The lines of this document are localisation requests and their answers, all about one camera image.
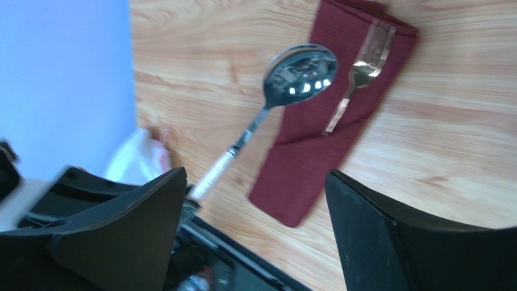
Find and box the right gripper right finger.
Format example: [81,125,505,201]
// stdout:
[325,170,516,290]

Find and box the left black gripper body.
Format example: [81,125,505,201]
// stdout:
[1,139,138,232]

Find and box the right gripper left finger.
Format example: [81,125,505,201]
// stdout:
[1,168,187,290]

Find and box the dark red cloth napkin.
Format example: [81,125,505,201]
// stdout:
[248,1,419,227]

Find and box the silver metal spoon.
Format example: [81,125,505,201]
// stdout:
[187,44,339,203]

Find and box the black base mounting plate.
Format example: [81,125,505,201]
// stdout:
[163,200,308,291]

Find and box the white mesh bag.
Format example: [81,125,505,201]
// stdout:
[104,128,172,186]

